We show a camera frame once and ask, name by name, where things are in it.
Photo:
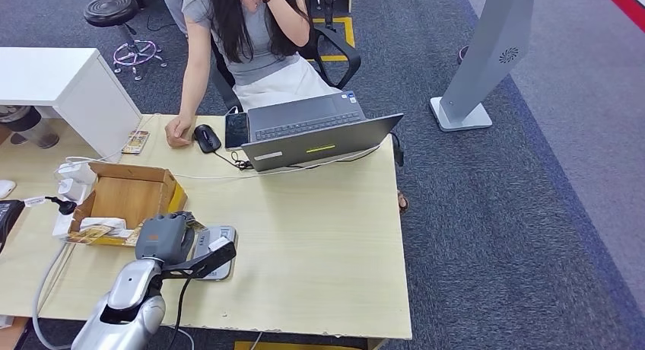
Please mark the grey laptop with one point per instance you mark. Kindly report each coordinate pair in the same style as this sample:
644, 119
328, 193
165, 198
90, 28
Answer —
315, 146

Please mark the black round stool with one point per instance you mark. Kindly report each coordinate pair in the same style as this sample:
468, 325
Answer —
111, 10

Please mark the black camera bracket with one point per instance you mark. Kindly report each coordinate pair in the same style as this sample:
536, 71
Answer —
206, 264

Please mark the black office chair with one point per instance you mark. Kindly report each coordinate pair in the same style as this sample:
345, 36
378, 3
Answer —
347, 53

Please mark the standing person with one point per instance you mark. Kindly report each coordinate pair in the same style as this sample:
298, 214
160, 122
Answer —
174, 5

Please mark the black stand legs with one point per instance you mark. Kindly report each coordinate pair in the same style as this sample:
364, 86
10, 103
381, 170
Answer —
328, 5

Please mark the dark round bin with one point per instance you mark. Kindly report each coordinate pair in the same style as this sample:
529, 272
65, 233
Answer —
462, 54

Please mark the yellow floor tape square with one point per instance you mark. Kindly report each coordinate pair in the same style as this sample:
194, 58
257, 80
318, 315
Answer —
349, 35

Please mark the white cabinet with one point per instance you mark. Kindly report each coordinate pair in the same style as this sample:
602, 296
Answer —
45, 75

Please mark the person's sandalled foot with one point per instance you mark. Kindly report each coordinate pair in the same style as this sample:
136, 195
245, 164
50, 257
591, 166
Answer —
403, 201

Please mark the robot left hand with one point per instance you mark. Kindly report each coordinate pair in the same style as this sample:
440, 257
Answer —
161, 239

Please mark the white charger adapter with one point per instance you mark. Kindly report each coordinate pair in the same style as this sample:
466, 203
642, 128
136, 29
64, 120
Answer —
73, 190
76, 173

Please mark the black power plug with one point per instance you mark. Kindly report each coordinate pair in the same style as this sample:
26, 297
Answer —
66, 206

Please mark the white power strip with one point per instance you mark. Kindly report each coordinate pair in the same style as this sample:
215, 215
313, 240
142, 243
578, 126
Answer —
61, 225

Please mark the cardboard box yellow trim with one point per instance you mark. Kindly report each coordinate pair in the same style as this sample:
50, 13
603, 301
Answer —
126, 196

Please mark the person's right hand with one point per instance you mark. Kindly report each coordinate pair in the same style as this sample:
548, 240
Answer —
179, 131

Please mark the black smartphone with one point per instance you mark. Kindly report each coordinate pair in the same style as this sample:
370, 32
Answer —
237, 131

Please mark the black desk device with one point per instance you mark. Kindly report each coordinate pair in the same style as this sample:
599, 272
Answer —
7, 221

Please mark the white rounded device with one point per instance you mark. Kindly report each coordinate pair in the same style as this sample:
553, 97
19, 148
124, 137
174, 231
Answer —
6, 188

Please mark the black computer mouse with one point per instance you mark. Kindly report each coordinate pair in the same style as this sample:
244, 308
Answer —
207, 139

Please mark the grey kiosk stand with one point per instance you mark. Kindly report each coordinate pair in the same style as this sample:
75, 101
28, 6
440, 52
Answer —
486, 50

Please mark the gold spare card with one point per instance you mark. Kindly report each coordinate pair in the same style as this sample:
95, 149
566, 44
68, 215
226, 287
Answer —
86, 235

